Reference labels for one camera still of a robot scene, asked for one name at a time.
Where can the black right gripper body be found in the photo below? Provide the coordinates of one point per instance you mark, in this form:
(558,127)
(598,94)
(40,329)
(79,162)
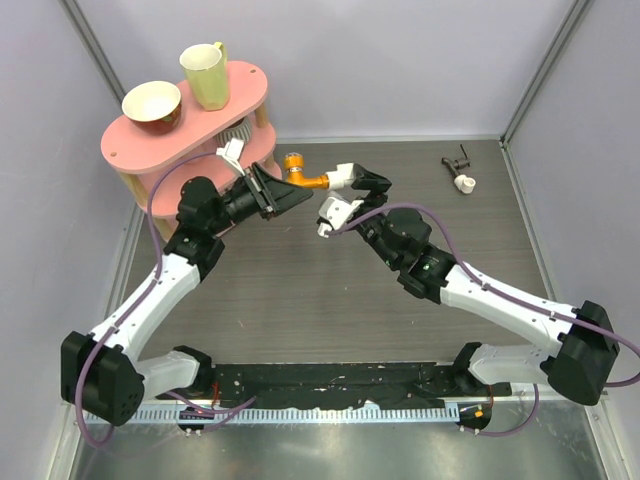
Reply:
(371,230)

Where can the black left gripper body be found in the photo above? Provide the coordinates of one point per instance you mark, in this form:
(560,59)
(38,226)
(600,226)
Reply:
(246,201)

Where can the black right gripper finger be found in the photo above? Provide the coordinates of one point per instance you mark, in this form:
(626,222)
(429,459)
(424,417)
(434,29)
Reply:
(366,180)
(373,200)

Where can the white PVC elbow fitting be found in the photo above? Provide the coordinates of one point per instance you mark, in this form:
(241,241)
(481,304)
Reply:
(341,177)

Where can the orange faucet with chrome knob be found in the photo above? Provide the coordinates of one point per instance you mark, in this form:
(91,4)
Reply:
(294,165)

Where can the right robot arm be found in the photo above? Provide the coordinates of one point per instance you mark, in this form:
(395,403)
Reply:
(570,349)

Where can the dark faucet with white elbow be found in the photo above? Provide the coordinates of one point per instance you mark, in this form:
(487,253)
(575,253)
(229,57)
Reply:
(463,183)

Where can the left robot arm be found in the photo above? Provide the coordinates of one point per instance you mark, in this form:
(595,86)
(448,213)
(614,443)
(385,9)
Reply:
(101,372)

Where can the striped grey bowl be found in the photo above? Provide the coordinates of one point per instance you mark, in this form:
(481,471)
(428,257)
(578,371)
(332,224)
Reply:
(241,129)

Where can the pink three-tier shelf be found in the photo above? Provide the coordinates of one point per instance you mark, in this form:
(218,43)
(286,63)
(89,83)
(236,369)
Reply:
(141,158)

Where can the red bowl white inside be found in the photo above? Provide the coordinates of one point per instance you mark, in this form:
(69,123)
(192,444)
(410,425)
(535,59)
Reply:
(154,106)

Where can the yellow-green mug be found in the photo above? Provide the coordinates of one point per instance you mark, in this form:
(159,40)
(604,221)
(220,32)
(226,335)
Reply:
(205,69)

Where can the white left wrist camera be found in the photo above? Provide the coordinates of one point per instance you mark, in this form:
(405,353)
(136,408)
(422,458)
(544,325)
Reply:
(231,153)

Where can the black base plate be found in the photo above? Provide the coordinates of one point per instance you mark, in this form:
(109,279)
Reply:
(340,386)

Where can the slotted cable duct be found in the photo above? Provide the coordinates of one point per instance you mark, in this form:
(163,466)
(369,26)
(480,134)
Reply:
(173,412)

